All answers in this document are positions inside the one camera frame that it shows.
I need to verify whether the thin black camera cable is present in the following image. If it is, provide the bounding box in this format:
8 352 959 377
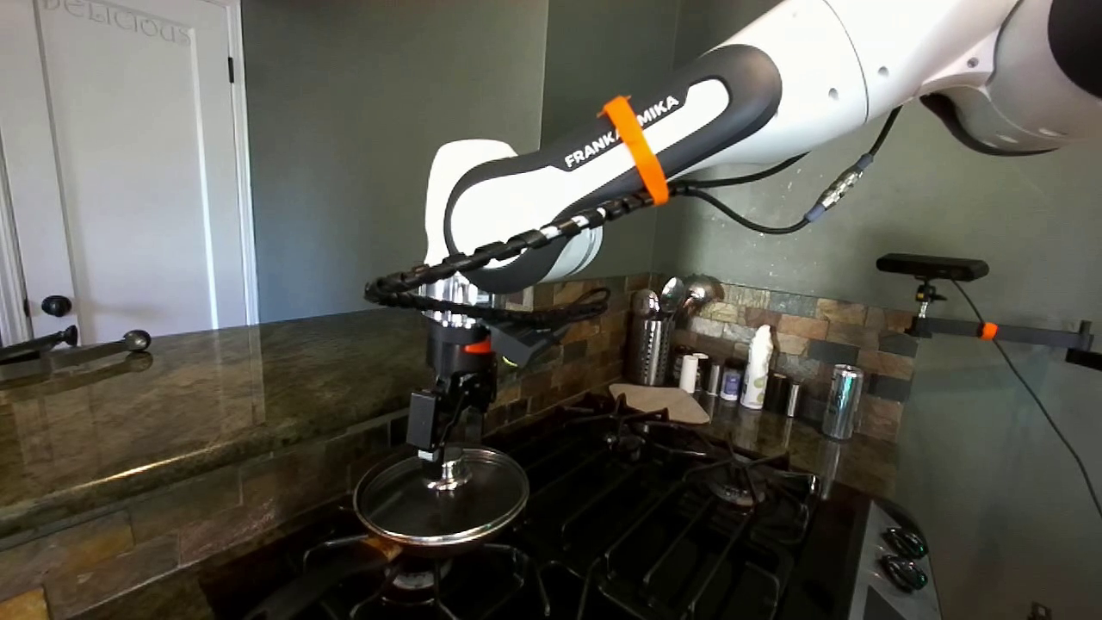
949 277 1102 524

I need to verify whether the white panel door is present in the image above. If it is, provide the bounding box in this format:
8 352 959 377
0 0 262 352

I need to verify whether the aluminium drink can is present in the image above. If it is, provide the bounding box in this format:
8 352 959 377
819 361 867 446

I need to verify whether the black stereo camera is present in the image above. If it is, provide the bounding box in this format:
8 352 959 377
874 252 992 284

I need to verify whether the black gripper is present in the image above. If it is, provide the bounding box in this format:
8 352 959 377
404 323 507 462

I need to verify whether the camera mount arm with orange clamp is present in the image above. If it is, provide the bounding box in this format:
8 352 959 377
907 277 1102 377

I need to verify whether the white plastic bottle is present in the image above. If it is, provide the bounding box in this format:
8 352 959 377
736 322 780 416

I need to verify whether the black gas stove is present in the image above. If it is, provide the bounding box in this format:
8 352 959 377
244 388 949 620

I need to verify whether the black cable chain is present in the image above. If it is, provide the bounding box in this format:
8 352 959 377
363 183 648 316

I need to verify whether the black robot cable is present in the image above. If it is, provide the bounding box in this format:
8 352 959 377
673 104 907 241

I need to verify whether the black utensil handle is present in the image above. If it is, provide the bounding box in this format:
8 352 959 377
0 323 84 369

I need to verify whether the glass lid with steel knob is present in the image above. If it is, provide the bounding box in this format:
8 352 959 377
350 446 533 551

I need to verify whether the small white jar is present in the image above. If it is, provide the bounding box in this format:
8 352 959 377
675 349 711 399

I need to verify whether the steel ladle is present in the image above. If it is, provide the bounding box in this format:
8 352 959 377
654 271 726 332

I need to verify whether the black stove knob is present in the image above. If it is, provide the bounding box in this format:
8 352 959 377
879 522 931 563
879 555 934 595

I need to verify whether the dark frying pan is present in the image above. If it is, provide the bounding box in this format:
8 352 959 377
300 510 528 580

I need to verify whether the orange strap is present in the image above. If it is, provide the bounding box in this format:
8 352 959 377
600 93 675 209

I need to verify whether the dark short container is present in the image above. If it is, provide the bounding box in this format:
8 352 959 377
765 371 807 422

